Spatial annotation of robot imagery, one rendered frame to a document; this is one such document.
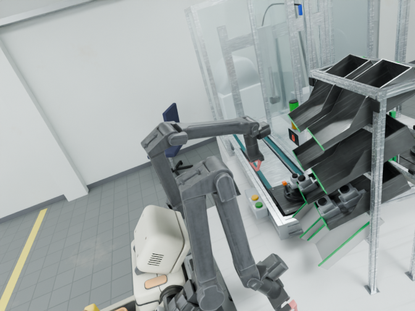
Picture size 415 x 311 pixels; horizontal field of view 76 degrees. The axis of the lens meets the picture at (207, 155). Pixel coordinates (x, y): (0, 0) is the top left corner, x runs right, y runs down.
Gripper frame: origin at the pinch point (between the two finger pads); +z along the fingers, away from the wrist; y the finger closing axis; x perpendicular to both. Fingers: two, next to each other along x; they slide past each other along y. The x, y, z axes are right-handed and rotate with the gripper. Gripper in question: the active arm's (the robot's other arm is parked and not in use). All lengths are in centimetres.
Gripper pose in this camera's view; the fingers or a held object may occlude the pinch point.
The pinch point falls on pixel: (257, 169)
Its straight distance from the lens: 130.2
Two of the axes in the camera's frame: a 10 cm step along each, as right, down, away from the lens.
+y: -1.5, -4.5, 8.8
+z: 2.7, 8.4, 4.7
